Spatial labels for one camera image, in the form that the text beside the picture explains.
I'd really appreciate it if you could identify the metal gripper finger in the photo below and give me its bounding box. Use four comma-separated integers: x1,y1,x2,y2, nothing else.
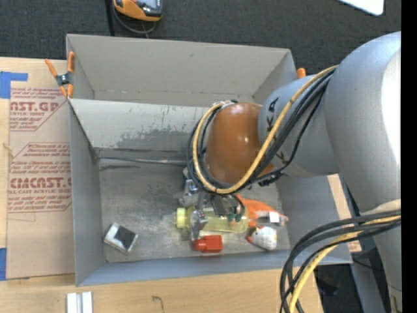
179,178,200,207
189,209,210,241

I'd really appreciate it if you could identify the clear plastic bottle, yellow liquid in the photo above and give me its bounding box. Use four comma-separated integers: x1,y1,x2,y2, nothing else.
175,205,250,235

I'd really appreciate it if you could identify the red plastic block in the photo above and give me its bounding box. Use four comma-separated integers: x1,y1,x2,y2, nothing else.
193,234,224,254

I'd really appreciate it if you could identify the orange cloth toy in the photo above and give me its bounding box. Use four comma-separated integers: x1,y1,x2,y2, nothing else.
235,194,289,230

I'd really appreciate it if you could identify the grey metal bin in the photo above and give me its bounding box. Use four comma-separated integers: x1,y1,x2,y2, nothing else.
66,33,354,288

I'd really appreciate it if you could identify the white toy chicken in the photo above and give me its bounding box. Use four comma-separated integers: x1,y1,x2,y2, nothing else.
246,226,278,252

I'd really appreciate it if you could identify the black and white box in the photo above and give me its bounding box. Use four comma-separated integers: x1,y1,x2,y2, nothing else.
104,222,139,254

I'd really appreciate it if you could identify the brown cardboard board, red print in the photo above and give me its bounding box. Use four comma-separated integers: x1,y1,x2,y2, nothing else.
0,56,77,282

